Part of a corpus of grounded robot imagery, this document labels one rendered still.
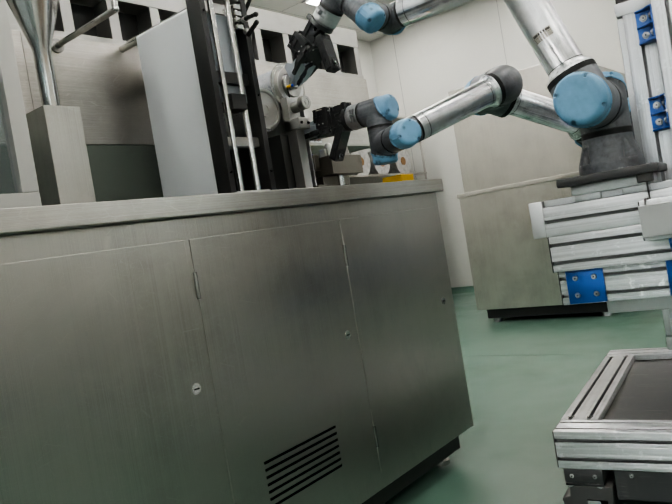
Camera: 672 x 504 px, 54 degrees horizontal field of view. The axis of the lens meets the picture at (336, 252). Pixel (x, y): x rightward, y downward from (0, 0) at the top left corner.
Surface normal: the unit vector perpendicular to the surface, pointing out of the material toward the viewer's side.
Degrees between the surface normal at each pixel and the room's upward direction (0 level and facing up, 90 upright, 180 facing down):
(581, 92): 97
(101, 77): 90
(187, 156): 90
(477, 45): 90
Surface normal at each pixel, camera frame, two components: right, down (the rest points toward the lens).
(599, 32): -0.62, 0.12
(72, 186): 0.77, -0.11
